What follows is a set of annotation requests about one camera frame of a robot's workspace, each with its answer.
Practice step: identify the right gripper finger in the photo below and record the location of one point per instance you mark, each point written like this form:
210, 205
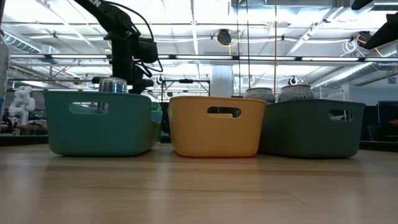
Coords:
385, 32
362, 3

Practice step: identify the blue silver Red Bull can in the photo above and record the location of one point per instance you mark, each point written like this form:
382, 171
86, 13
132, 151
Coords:
112, 85

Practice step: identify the teal green plastic bin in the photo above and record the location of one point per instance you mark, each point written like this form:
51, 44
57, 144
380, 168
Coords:
99, 130

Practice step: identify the yellow plastic bin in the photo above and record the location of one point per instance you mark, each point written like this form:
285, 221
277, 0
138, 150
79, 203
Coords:
214, 137

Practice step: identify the dark blue plastic bin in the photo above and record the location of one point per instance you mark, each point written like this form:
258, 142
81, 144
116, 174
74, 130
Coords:
311, 133

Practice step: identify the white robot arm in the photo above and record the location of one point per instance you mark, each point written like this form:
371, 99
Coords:
21, 102

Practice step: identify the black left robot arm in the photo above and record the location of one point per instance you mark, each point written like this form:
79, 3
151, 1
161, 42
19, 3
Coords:
105, 15

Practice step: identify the black monitor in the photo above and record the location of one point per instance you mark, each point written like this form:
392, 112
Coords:
387, 109

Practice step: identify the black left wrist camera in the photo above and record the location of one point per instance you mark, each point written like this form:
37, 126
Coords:
147, 49

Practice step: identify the black aluminium table frame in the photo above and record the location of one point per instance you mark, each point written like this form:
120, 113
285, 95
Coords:
21, 140

